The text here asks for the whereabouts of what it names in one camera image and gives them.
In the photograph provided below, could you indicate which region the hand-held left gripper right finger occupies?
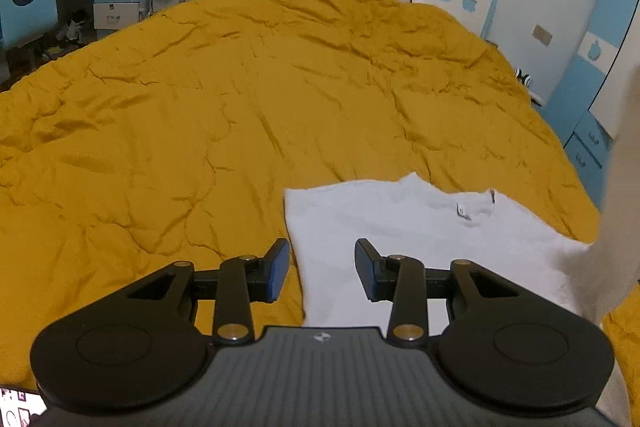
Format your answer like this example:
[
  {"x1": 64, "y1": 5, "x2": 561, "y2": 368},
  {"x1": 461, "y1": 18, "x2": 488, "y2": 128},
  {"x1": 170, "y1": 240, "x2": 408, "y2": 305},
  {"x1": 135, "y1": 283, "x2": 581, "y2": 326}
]
[{"x1": 354, "y1": 238, "x2": 519, "y2": 344}]

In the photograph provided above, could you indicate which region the white printed T-shirt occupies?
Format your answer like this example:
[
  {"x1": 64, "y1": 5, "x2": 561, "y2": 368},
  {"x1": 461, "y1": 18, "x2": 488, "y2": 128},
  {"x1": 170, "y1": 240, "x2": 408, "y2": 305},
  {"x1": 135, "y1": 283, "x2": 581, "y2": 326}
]
[{"x1": 283, "y1": 67, "x2": 640, "y2": 427}]

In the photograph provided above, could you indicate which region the blue smiley-face chair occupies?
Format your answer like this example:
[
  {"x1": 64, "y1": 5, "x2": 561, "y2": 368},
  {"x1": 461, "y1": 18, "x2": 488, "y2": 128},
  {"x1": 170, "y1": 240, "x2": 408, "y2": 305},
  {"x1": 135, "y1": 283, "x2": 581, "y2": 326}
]
[{"x1": 0, "y1": 0, "x2": 60, "y2": 50}]

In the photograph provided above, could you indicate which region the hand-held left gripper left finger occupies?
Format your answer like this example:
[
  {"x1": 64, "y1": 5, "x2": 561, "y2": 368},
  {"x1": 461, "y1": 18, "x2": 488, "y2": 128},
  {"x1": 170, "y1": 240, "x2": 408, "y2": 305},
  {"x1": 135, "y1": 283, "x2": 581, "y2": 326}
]
[{"x1": 125, "y1": 238, "x2": 291, "y2": 348}]

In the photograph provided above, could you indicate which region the smartphone with lit screen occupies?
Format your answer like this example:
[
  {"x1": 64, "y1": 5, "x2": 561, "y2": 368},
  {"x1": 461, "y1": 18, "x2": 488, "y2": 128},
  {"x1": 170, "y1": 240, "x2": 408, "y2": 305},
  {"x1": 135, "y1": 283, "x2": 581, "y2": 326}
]
[{"x1": 0, "y1": 386, "x2": 49, "y2": 427}]

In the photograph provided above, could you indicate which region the blue white wardrobe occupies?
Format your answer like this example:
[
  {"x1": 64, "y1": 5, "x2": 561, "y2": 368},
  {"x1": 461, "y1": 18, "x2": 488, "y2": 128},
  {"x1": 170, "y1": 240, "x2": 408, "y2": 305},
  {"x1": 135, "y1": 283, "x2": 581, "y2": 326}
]
[{"x1": 544, "y1": 0, "x2": 640, "y2": 208}]

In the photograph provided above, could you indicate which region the blue white drawer cabinet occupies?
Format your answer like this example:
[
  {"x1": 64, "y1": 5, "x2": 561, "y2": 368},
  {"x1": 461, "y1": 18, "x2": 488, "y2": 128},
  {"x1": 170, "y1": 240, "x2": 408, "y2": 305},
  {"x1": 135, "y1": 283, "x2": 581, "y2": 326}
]
[{"x1": 93, "y1": 0, "x2": 143, "y2": 40}]

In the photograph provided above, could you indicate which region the yellow quilted blanket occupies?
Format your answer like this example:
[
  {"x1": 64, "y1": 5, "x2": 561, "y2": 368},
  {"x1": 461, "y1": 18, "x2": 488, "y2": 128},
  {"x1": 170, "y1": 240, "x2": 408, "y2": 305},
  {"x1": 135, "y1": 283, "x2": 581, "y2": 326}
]
[{"x1": 0, "y1": 0, "x2": 640, "y2": 408}]

